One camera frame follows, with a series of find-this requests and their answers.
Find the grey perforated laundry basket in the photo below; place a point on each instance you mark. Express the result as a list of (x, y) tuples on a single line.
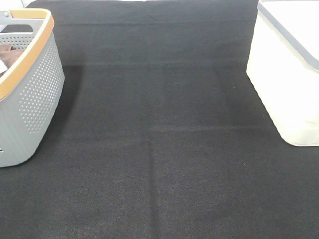
[(31, 88)]

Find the white plastic storage bin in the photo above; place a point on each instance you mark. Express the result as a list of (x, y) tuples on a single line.
[(283, 66)]

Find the black table cloth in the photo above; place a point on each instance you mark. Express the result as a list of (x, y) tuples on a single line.
[(159, 133)]

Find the brown microfibre towel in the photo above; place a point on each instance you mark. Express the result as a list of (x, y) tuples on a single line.
[(8, 55)]

